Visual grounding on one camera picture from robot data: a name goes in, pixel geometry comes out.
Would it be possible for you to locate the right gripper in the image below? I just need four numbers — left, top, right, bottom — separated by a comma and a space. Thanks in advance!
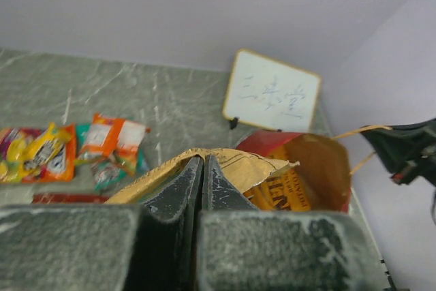
360, 119, 435, 185

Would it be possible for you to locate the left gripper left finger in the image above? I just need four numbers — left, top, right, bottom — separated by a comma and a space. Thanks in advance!
1, 157, 204, 290

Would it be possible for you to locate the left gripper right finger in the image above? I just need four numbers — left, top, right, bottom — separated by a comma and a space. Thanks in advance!
197, 156, 387, 290

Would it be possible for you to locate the orange kettle chips bag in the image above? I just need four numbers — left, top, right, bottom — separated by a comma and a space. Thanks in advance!
244, 168, 311, 212

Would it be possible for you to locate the brown snack packet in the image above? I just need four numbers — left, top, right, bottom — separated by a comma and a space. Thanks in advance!
104, 147, 301, 206

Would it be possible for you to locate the red paper bag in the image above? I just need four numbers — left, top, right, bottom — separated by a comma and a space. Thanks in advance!
235, 124, 392, 213

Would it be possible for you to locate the teal snack packet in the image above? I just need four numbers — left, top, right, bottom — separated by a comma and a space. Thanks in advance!
76, 123, 149, 192

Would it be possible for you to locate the orange skittles packet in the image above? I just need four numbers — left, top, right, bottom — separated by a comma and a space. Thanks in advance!
76, 113, 151, 175

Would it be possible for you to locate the red doritos chip bag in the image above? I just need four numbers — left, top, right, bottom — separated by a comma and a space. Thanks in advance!
32, 193, 109, 204

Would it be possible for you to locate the orange lay's chip bag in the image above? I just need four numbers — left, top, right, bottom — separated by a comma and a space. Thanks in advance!
1, 123, 77, 184

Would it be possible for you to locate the yellow m&m's packet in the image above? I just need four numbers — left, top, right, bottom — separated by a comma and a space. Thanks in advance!
1, 123, 72, 183

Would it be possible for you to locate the small whiteboard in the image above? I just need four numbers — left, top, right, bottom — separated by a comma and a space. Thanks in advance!
222, 49, 322, 132

